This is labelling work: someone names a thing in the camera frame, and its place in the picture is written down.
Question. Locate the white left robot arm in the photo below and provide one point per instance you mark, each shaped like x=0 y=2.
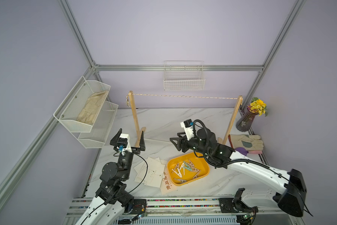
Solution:
x=111 y=200

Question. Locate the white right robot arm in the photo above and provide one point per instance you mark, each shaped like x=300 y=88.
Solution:
x=289 y=186

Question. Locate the beige work gloves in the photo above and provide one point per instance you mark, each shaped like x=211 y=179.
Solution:
x=248 y=142

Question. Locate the dark purple vase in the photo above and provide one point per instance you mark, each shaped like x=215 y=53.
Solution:
x=245 y=122

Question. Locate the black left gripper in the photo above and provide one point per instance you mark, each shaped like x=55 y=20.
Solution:
x=137 y=151

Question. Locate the white postcard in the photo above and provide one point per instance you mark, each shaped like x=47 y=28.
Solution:
x=153 y=167
x=154 y=181
x=141 y=171
x=164 y=162

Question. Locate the yellow plastic tray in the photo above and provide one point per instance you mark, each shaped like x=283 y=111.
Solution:
x=198 y=162

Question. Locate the beige cloth in shelf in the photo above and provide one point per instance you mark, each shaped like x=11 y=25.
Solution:
x=92 y=107

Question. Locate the white mesh shelf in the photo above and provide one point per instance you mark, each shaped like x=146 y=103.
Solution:
x=97 y=138
x=71 y=112

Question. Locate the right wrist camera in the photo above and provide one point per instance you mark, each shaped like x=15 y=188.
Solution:
x=187 y=125

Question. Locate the green plastic clothespin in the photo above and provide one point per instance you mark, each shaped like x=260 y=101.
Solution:
x=186 y=166

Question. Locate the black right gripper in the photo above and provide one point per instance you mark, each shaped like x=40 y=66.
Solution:
x=184 y=141

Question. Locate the white plastic clothespin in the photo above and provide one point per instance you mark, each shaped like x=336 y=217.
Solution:
x=177 y=172

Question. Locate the white wire wall basket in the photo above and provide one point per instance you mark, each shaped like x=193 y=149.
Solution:
x=183 y=76

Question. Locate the pink lettered postcard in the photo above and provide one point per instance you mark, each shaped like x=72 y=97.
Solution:
x=167 y=185

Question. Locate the grey plastic clothespin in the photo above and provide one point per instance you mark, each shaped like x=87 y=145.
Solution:
x=180 y=181

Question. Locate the white mesh lower shelf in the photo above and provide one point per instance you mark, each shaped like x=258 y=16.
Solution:
x=97 y=138

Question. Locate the aluminium cage frame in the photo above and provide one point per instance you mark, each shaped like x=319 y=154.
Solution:
x=15 y=176

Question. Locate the purple pink toy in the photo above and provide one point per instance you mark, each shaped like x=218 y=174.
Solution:
x=245 y=152

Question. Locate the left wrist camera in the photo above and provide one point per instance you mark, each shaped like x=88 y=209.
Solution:
x=124 y=140

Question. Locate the white mesh upper shelf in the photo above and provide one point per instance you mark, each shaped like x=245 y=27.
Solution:
x=71 y=112

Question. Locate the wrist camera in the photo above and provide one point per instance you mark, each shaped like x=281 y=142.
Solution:
x=187 y=125
x=124 y=140

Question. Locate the white hooked clothespin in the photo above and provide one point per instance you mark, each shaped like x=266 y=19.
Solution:
x=182 y=169

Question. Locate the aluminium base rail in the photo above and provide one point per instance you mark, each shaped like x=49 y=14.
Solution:
x=193 y=211

